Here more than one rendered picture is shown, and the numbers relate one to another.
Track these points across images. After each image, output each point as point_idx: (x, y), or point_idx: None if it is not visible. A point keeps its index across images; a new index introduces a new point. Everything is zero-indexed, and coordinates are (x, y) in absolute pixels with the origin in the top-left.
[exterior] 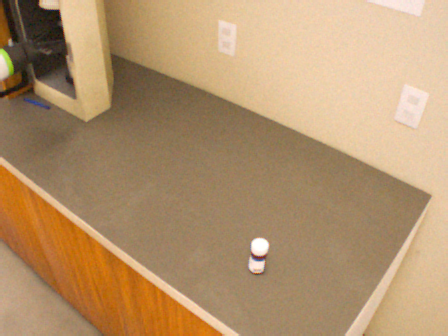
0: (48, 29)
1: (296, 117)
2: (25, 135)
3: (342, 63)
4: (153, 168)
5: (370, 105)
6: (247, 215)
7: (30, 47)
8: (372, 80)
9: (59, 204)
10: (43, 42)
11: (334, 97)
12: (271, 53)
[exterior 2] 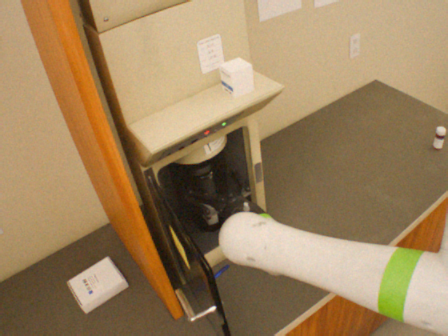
0: (189, 192)
1: (302, 108)
2: (275, 286)
3: (321, 50)
4: (348, 186)
5: (338, 62)
6: (397, 146)
7: (245, 198)
8: (335, 46)
9: (389, 245)
10: (230, 191)
11: (320, 74)
12: (279, 78)
